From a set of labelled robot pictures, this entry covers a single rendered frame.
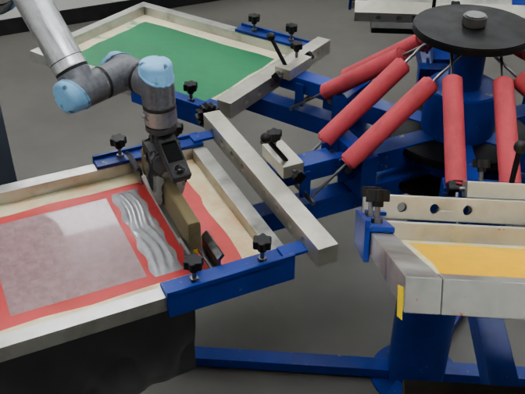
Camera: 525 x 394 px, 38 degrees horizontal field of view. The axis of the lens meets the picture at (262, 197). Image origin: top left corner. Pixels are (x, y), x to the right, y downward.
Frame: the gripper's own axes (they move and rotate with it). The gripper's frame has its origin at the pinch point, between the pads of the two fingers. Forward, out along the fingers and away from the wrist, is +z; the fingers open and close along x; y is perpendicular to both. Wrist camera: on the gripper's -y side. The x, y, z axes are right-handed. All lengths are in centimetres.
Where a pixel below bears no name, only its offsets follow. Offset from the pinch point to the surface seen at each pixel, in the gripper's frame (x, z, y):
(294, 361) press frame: -47, 97, 20
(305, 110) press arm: -59, 9, 42
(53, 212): 25.5, 6.8, 16.5
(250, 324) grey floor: -42, 102, 48
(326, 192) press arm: -43.7, 10.3, -0.5
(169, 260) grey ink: 5.7, 6.3, -14.4
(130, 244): 11.7, 6.8, -4.2
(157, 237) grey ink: 5.3, 6.2, -5.1
